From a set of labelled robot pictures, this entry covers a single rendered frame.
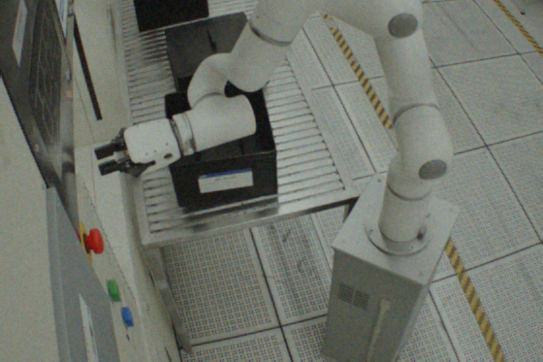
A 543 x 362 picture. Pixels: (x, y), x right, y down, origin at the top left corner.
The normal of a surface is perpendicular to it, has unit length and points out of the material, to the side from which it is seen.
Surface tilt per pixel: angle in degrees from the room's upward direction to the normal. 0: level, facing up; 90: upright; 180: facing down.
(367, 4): 69
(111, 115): 90
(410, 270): 0
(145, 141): 4
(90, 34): 90
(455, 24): 0
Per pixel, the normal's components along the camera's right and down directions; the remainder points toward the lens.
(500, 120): -0.04, -0.66
